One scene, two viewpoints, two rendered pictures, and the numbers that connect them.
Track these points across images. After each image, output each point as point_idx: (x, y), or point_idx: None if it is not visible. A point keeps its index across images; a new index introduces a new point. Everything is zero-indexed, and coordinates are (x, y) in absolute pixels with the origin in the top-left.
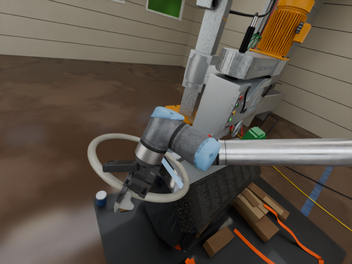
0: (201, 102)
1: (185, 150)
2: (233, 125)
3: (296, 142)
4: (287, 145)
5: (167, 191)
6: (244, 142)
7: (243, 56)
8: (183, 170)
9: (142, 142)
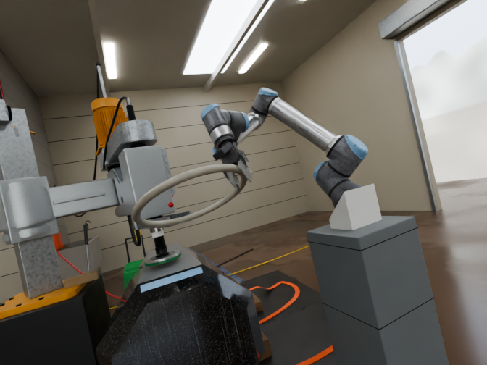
0: (133, 182)
1: (238, 116)
2: None
3: None
4: None
5: (194, 296)
6: None
7: (148, 122)
8: (207, 207)
9: (220, 124)
